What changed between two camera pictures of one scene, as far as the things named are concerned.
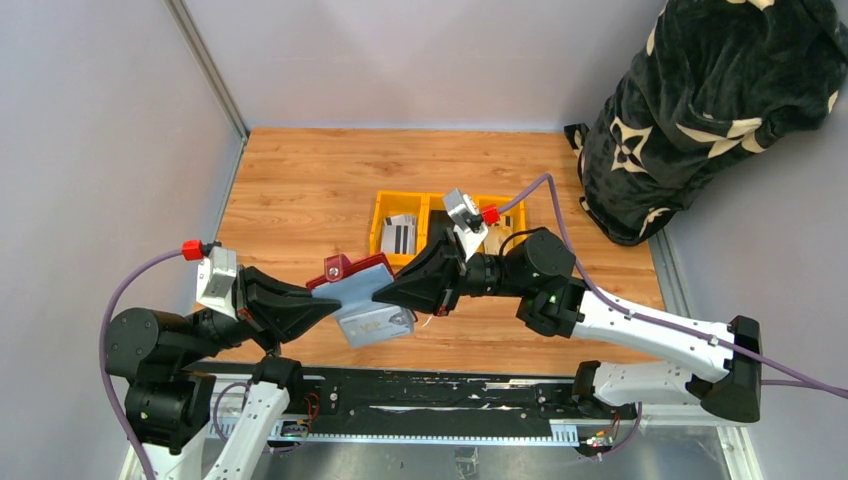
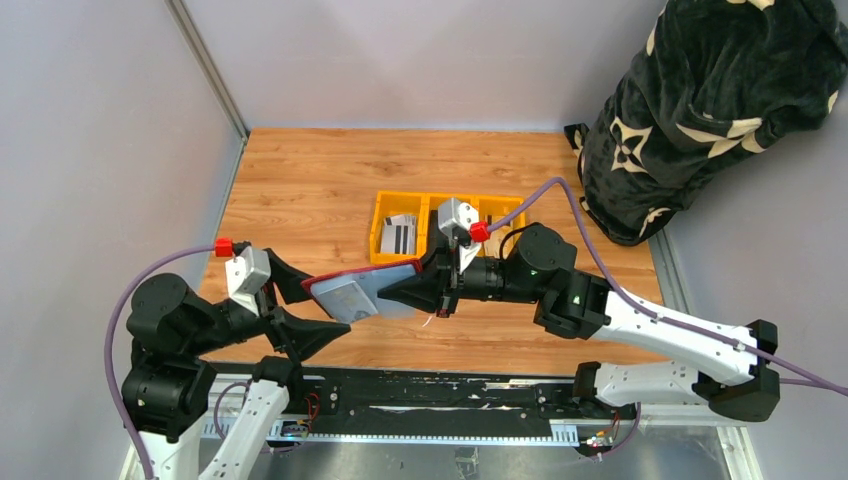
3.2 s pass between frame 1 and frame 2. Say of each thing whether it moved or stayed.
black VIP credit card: stayed
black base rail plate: stayed
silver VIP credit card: moved
